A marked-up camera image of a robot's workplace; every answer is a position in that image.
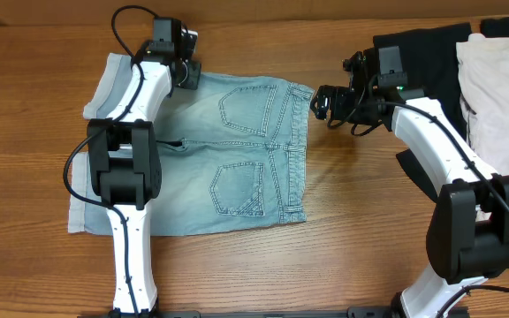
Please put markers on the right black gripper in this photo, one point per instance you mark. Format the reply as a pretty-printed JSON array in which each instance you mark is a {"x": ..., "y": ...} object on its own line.
[{"x": 338, "y": 96}]

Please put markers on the beige cloth garment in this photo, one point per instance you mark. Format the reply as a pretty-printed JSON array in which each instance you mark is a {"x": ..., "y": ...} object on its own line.
[{"x": 484, "y": 83}]

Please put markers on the black t-shirt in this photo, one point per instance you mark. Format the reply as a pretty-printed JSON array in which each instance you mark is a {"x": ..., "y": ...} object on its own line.
[{"x": 429, "y": 58}]

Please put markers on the light blue denim shorts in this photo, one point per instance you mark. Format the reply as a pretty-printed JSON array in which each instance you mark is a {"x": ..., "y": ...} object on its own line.
[{"x": 233, "y": 155}]

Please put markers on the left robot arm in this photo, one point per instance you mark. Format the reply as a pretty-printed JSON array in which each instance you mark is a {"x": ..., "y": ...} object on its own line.
[{"x": 124, "y": 164}]

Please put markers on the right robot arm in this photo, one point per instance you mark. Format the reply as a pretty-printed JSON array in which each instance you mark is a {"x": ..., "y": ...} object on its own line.
[{"x": 467, "y": 241}]

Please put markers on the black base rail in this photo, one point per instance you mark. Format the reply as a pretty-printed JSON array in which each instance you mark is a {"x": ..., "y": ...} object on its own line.
[{"x": 272, "y": 314}]

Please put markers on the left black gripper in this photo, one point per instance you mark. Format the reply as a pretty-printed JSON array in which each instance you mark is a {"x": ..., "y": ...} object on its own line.
[{"x": 192, "y": 78}]

